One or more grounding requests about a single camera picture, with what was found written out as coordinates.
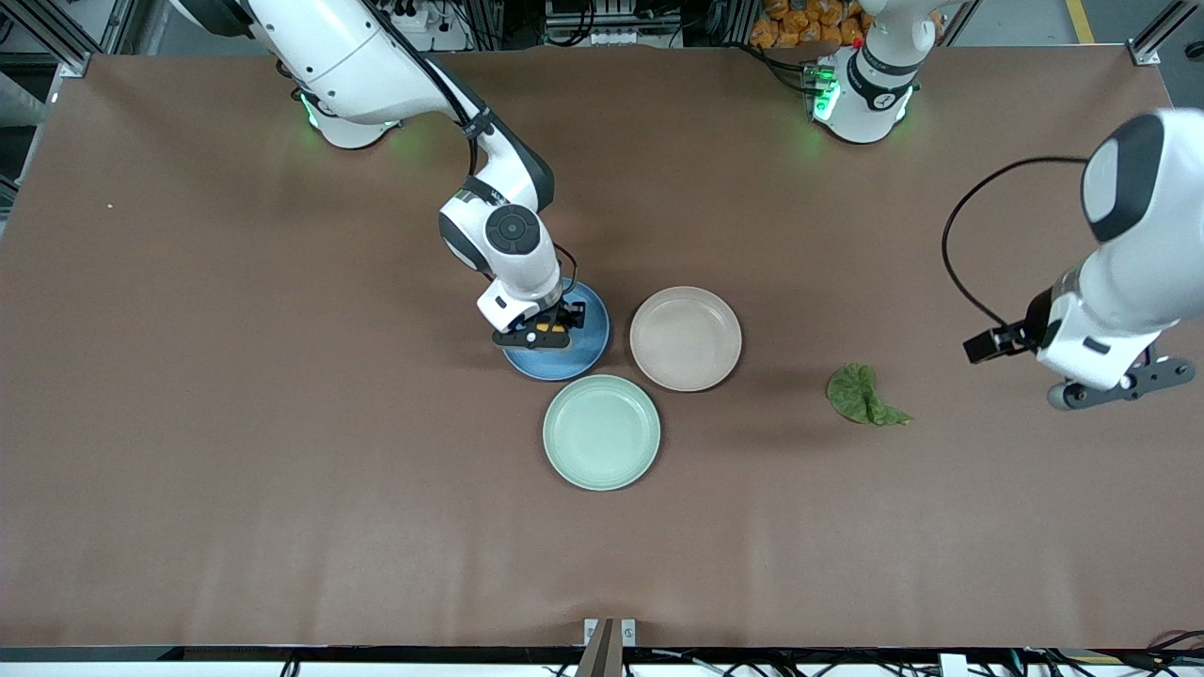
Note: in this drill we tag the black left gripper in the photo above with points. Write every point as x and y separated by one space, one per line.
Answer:
1033 324

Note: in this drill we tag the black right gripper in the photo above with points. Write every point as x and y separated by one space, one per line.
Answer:
568 315

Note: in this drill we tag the green lettuce leaf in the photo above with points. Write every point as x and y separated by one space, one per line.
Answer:
854 393

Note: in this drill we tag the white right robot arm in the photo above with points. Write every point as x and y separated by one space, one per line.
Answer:
329 47

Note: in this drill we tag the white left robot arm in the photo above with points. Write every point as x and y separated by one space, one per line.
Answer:
1143 254

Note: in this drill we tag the blue round plate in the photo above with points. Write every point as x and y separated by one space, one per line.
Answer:
574 362

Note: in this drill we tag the pale green round plate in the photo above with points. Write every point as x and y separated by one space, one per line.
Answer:
602 432

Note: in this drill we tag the beige round plate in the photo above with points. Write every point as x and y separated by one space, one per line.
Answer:
687 338

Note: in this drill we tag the black and white electronics box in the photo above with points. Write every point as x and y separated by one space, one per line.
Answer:
611 19

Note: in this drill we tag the white power strip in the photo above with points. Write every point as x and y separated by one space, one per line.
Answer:
442 38

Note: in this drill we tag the pile of orange packets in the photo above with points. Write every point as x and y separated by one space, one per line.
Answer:
809 23

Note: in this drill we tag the metal clamp bracket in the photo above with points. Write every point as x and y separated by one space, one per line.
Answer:
609 644

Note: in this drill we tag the aluminium frame profile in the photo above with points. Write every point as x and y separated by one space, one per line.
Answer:
1162 38
71 47

